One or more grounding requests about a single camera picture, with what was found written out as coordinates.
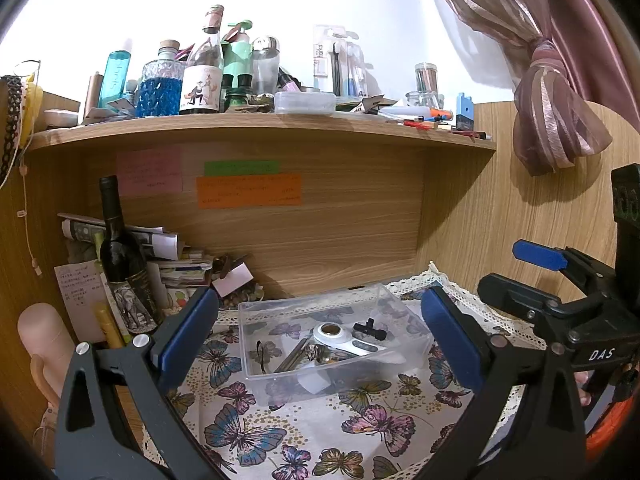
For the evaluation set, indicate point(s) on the flat white plastic container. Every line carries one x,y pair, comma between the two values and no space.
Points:
305,102

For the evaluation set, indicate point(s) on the clear bottle with fox label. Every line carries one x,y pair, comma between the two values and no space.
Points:
200,90

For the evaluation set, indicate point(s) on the yellow candle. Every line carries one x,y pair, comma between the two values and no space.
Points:
110,330

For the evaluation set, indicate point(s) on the person's right hand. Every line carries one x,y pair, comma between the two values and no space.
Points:
584,390

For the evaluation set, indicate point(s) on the orange sticky note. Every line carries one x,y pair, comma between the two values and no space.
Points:
250,191

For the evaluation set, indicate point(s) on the white magnifying glass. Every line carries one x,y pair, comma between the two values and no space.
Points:
350,347

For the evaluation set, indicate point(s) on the blue glass bottle with cork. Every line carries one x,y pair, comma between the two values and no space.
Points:
157,90

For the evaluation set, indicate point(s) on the teal plastic bottle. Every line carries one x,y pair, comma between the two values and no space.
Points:
115,80

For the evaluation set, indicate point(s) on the rolled newspaper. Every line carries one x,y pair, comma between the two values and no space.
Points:
80,227

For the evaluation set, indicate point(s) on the butterfly print tablecloth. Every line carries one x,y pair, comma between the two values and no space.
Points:
300,425

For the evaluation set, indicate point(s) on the pink sticky note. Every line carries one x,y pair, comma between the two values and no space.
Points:
150,172

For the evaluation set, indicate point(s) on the clear plastic box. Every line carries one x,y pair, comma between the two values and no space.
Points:
400,310

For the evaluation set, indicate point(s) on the stack of papers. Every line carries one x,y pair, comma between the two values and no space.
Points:
175,272

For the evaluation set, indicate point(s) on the small glass jar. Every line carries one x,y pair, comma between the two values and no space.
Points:
426,82

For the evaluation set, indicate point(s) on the pink striped curtain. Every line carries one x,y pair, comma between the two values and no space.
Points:
560,100

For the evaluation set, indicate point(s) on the white card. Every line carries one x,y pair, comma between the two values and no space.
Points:
232,280

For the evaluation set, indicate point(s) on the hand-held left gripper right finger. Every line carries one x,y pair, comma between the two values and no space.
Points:
445,335

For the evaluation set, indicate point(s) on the wooden shelf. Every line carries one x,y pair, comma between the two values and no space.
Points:
300,127

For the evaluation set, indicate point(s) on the clear toothbrush packet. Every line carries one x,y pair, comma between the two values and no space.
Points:
340,65

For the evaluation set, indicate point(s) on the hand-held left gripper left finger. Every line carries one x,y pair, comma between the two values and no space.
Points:
187,330

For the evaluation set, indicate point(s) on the brown cardboard tube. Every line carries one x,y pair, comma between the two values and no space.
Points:
92,97

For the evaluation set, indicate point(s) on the bowl of stones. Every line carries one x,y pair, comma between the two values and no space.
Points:
242,301

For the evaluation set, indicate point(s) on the black tee connector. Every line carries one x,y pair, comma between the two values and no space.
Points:
367,331

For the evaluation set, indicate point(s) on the black lace ribbon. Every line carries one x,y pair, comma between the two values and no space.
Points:
10,130

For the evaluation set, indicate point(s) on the handwritten paper note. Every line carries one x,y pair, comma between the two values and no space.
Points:
77,300

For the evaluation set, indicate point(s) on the green sticky note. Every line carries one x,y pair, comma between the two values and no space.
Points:
241,168

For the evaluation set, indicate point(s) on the dark wine bottle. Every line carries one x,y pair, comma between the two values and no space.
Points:
120,260

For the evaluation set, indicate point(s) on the green bottle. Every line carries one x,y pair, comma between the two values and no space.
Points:
237,65

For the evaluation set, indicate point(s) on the small white cylinder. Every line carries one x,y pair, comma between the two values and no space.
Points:
315,382

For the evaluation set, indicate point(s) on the glass jar with silver lid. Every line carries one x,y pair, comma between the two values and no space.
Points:
265,67

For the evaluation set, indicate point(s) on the silver metal clip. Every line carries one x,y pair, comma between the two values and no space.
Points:
292,355

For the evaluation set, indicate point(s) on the thin black hair pin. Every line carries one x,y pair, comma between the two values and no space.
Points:
261,355

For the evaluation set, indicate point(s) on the small blue box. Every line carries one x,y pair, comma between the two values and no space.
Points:
464,112

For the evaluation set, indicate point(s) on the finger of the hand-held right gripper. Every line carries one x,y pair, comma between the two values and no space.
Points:
515,295
540,256

